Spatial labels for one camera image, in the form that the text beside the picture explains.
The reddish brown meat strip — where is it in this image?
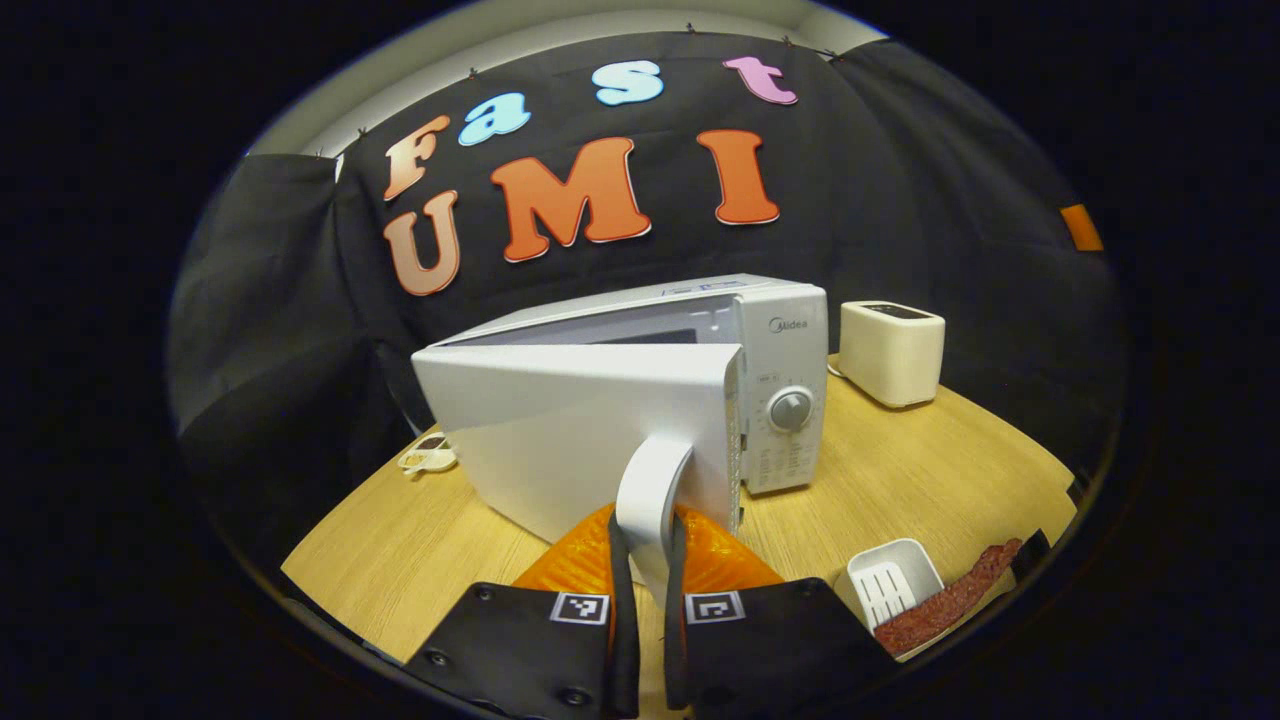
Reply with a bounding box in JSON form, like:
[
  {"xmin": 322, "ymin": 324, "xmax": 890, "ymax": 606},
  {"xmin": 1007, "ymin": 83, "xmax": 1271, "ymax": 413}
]
[{"xmin": 874, "ymin": 538, "xmax": 1024, "ymax": 657}]

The orange rectangular tag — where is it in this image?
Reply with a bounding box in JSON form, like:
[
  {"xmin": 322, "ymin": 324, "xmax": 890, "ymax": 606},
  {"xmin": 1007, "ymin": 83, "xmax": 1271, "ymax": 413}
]
[{"xmin": 1060, "ymin": 204, "xmax": 1105, "ymax": 253}]

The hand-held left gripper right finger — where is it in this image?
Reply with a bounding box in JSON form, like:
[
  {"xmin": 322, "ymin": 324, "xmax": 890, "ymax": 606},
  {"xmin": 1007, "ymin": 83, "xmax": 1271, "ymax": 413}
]
[{"xmin": 662, "ymin": 505, "xmax": 901, "ymax": 713}]

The white divided plate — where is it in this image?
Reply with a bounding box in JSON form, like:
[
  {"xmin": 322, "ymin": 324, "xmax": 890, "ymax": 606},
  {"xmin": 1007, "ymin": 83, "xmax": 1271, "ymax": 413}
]
[{"xmin": 398, "ymin": 432, "xmax": 459, "ymax": 477}]

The white toaster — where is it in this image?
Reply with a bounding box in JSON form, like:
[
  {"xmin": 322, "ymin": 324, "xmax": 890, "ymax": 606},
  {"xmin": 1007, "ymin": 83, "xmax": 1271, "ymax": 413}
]
[{"xmin": 838, "ymin": 300, "xmax": 946, "ymax": 409}]

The white slotted tray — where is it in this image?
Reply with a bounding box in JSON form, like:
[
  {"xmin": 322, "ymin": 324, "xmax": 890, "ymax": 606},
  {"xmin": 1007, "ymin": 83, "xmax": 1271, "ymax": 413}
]
[{"xmin": 846, "ymin": 538, "xmax": 991, "ymax": 663}]

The white microwave oven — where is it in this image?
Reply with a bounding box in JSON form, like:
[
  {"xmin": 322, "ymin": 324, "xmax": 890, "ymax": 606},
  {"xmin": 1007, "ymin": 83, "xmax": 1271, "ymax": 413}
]
[{"xmin": 410, "ymin": 273, "xmax": 831, "ymax": 606}]

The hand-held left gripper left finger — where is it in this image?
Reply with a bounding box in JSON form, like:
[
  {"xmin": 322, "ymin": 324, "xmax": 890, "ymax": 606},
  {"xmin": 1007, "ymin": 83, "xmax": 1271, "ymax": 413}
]
[{"xmin": 405, "ymin": 503, "xmax": 641, "ymax": 720}]

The black backdrop cloth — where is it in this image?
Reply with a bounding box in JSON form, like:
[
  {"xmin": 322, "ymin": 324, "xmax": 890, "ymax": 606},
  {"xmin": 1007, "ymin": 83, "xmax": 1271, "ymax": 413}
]
[{"xmin": 168, "ymin": 30, "xmax": 1136, "ymax": 561}]

